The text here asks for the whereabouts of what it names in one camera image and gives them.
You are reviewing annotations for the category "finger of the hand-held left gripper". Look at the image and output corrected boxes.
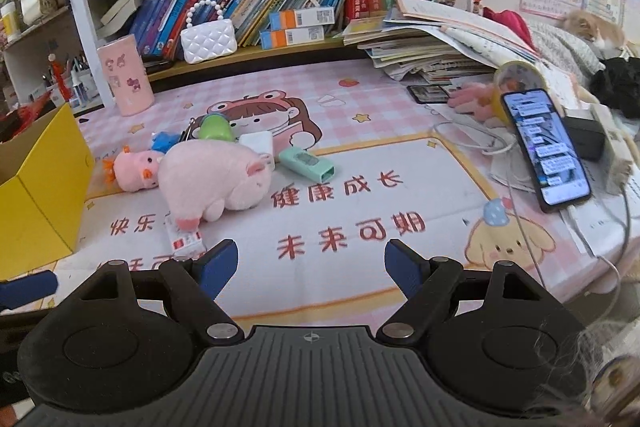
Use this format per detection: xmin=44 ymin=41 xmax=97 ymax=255
xmin=0 ymin=269 xmax=60 ymax=310

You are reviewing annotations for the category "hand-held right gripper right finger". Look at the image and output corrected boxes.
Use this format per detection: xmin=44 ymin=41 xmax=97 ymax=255
xmin=375 ymin=241 xmax=556 ymax=348

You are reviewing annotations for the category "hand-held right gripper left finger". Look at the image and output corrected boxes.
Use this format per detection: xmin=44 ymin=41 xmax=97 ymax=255
xmin=70 ymin=238 xmax=246 ymax=345

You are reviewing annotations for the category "pink pig plush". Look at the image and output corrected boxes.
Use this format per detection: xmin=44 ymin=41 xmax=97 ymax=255
xmin=157 ymin=139 xmax=275 ymax=230

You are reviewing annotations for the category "yellow cardboard box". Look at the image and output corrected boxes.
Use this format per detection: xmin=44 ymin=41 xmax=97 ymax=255
xmin=0 ymin=103 xmax=95 ymax=280

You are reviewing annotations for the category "white power bank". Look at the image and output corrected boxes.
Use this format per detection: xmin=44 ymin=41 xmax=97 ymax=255
xmin=239 ymin=131 xmax=275 ymax=158

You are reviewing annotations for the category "mint green device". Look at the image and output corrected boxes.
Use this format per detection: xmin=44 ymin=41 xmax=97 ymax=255
xmin=278 ymin=146 xmax=336 ymax=180

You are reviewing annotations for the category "small blue toy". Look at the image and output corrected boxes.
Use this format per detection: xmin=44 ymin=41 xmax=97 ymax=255
xmin=150 ymin=132 xmax=182 ymax=155

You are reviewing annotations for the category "white red packet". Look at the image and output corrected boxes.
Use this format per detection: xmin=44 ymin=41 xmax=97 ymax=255
xmin=165 ymin=214 xmax=208 ymax=258

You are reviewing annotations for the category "small pink plush toy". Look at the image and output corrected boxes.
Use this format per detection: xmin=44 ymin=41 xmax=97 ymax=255
xmin=102 ymin=146 xmax=163 ymax=192

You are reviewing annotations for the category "green toy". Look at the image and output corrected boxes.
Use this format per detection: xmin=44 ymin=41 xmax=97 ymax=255
xmin=197 ymin=114 xmax=236 ymax=142

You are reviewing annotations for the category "pink printed desk mat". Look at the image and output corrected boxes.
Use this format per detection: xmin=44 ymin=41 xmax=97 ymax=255
xmin=50 ymin=59 xmax=601 ymax=323

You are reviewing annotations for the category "red round tray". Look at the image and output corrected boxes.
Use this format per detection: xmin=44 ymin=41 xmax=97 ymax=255
xmin=0 ymin=102 xmax=53 ymax=142

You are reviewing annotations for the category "dark smartphone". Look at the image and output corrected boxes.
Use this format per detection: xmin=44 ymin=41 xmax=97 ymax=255
xmin=407 ymin=84 xmax=451 ymax=104

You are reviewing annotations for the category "pink plush glove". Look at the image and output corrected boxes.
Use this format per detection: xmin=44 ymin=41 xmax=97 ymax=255
xmin=446 ymin=82 xmax=506 ymax=128

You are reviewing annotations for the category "lit smartphone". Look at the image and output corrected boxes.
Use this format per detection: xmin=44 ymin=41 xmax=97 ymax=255
xmin=501 ymin=89 xmax=592 ymax=214

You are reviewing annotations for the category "red figure pen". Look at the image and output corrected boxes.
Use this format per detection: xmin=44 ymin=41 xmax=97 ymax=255
xmin=50 ymin=54 xmax=68 ymax=104

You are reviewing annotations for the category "pink printed tumbler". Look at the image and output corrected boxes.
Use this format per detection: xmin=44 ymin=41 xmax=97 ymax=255
xmin=96 ymin=33 xmax=155 ymax=116

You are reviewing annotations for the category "grey fluffy fur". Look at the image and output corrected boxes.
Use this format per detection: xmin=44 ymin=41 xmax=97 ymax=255
xmin=530 ymin=319 xmax=640 ymax=427

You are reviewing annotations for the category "yellow tape roll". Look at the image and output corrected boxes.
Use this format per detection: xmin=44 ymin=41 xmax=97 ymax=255
xmin=492 ymin=61 xmax=548 ymax=118

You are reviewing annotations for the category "black power adapter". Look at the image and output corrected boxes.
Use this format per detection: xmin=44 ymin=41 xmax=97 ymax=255
xmin=565 ymin=116 xmax=606 ymax=162

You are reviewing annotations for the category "white quilted pearl handbag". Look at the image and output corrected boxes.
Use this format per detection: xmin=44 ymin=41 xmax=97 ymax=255
xmin=180 ymin=0 xmax=238 ymax=64

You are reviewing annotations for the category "stack of papers and booklets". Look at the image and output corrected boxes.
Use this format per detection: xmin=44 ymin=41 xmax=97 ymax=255
xmin=345 ymin=0 xmax=538 ymax=82

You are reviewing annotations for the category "orange blue carton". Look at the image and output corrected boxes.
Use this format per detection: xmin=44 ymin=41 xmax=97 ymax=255
xmin=269 ymin=7 xmax=336 ymax=29
xmin=259 ymin=26 xmax=326 ymax=49

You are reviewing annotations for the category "white power strip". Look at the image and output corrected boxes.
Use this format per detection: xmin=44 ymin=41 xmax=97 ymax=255
xmin=590 ymin=104 xmax=635 ymax=195

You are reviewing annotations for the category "row of blue books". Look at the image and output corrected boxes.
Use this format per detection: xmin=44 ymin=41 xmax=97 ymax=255
xmin=97 ymin=0 xmax=356 ymax=60

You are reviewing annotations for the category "yellow white bottle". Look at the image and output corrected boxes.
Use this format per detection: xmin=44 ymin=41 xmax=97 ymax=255
xmin=0 ymin=2 xmax=22 ymax=44

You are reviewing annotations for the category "red cloth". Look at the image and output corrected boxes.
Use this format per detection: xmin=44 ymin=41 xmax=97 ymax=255
xmin=482 ymin=7 xmax=533 ymax=48

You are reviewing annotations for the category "grey knitted blanket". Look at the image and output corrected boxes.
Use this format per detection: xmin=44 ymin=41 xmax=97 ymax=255
xmin=530 ymin=19 xmax=606 ymax=88

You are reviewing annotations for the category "black cloth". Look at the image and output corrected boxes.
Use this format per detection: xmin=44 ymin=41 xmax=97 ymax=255
xmin=590 ymin=57 xmax=640 ymax=118

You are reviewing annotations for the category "orange white cat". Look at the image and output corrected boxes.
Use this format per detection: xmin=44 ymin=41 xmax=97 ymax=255
xmin=557 ymin=9 xmax=628 ymax=58

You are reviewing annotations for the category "white charging cable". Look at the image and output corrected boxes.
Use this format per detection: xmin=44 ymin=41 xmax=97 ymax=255
xmin=432 ymin=122 xmax=516 ymax=158

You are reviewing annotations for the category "white power cord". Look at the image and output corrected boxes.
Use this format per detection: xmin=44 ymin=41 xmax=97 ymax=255
xmin=570 ymin=184 xmax=632 ymax=313

